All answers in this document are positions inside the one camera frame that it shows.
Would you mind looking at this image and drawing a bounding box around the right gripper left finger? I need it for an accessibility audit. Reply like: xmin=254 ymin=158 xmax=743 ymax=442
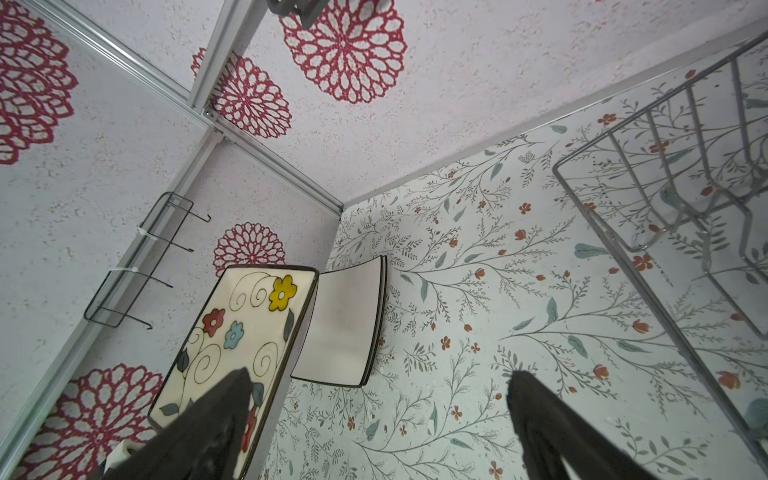
xmin=89 ymin=368 xmax=251 ymax=480

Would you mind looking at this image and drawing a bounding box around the black wire wall basket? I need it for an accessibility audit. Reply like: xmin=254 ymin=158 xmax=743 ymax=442
xmin=84 ymin=191 xmax=212 ymax=330

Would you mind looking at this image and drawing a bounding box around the dark square floral plate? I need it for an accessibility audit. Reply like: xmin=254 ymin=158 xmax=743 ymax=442
xmin=148 ymin=265 xmax=319 ymax=479

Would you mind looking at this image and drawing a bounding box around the chrome wire dish rack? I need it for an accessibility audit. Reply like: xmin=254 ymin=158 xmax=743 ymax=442
xmin=553 ymin=34 xmax=767 ymax=466

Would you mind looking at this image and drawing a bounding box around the white square plate black rim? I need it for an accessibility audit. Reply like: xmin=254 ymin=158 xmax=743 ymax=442
xmin=291 ymin=255 xmax=388 ymax=388

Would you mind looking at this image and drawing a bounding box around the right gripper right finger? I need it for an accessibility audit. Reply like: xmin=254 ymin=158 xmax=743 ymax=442
xmin=506 ymin=371 xmax=653 ymax=479

